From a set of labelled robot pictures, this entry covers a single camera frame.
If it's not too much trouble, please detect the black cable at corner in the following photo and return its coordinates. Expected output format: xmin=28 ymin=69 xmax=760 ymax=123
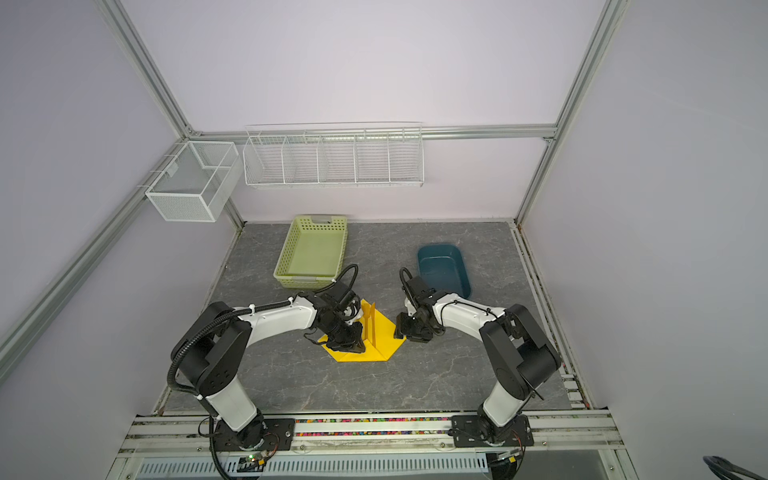
xmin=703 ymin=455 xmax=768 ymax=480

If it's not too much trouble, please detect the white wire shelf rack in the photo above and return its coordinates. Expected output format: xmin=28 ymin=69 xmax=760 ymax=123
xmin=243 ymin=122 xmax=425 ymax=188

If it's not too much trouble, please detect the yellow paper napkin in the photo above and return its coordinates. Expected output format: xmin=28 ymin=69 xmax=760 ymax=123
xmin=322 ymin=300 xmax=405 ymax=363

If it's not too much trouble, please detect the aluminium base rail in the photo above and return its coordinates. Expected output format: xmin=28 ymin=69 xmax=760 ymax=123
xmin=107 ymin=410 xmax=638 ymax=479

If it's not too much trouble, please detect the white mesh wall basket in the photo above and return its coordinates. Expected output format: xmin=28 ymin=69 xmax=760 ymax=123
xmin=145 ymin=141 xmax=244 ymax=223

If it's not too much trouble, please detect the green perforated plastic basket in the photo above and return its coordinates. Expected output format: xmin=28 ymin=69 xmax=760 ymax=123
xmin=273 ymin=215 xmax=348 ymax=290

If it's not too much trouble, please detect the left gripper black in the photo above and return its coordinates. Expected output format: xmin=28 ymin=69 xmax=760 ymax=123
xmin=319 ymin=313 xmax=367 ymax=352

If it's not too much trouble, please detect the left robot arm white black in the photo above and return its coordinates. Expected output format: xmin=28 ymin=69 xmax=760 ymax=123
xmin=166 ymin=264 xmax=366 ymax=450

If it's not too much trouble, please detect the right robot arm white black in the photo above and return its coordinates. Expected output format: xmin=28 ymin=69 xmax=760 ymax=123
xmin=394 ymin=267 xmax=563 ymax=449

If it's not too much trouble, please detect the dark teal plastic bin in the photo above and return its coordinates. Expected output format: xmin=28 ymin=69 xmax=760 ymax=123
xmin=417 ymin=244 xmax=472 ymax=298

